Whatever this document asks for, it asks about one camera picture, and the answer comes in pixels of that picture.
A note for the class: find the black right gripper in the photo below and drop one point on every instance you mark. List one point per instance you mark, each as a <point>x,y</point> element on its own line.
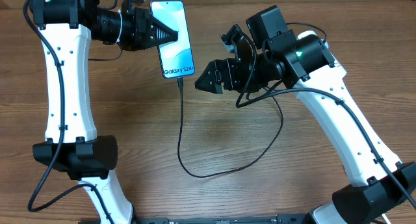
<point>219,71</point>

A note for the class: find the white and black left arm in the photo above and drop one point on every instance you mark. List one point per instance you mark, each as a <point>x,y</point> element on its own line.
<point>72,144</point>

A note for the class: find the blue Galaxy smartphone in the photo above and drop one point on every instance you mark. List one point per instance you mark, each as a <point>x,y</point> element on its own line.
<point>175,52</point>

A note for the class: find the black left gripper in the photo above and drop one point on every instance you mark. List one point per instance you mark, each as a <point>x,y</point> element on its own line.
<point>145,23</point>

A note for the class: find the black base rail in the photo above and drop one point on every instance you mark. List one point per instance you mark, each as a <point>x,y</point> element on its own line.
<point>279,219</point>

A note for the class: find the white power strip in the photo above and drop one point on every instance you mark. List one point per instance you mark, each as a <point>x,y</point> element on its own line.
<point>317,60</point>

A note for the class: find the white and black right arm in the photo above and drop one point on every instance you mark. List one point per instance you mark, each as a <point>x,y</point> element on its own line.
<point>271,54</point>

